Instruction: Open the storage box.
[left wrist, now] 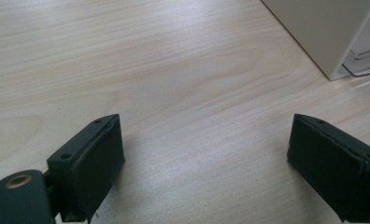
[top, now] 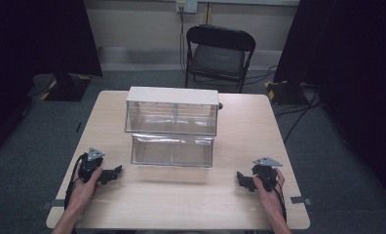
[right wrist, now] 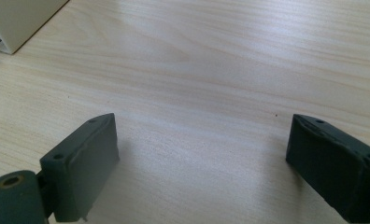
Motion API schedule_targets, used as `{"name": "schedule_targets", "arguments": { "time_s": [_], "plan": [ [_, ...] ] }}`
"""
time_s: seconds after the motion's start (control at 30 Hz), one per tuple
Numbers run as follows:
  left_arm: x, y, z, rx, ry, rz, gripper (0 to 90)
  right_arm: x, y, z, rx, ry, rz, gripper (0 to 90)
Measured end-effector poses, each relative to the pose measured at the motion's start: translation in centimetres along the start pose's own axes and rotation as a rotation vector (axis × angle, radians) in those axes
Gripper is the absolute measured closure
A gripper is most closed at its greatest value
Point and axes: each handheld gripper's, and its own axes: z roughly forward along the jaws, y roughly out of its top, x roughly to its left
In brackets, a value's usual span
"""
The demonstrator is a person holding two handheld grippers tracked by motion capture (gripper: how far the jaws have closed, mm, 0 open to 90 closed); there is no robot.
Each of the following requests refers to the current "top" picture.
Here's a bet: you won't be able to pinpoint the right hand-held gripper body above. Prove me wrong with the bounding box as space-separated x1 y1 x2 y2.
251 156 284 193

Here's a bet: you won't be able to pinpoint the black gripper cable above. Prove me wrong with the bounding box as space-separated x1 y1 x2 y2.
63 153 89 212
272 181 288 223

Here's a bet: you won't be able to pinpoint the black folding chair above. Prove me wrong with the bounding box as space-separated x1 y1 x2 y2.
184 23 257 95

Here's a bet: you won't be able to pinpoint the dark curtain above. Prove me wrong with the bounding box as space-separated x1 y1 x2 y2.
273 0 386 211
0 0 103 164

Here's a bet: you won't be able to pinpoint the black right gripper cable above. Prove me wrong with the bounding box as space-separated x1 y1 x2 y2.
272 181 288 223

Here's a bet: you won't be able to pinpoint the white wall socket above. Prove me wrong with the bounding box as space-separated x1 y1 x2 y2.
175 0 199 15

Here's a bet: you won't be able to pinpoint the person's right hand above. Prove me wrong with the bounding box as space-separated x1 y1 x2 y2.
252 167 287 216

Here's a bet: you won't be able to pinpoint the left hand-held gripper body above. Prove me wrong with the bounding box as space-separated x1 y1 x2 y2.
78 147 106 183

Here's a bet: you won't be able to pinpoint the person's left hand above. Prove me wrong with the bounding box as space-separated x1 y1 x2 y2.
65 166 104 216

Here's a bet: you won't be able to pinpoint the clear plastic drawer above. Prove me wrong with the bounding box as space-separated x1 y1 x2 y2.
130 133 214 169

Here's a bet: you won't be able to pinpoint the black stand base striped tape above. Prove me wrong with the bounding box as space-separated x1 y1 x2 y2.
263 79 310 106
39 72 94 102

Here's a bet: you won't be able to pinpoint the grey tape strip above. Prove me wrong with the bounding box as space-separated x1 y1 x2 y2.
41 199 66 211
289 195 314 207

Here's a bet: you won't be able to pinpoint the clear cabinet with white top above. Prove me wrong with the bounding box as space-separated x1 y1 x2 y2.
125 86 220 137

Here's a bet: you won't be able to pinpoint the black floor cables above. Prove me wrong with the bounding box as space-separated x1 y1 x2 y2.
243 64 323 144

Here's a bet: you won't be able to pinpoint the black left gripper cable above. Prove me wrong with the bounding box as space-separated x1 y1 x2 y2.
63 153 89 212

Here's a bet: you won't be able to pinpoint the black wall socket cable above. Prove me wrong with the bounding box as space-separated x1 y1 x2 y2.
178 5 191 78

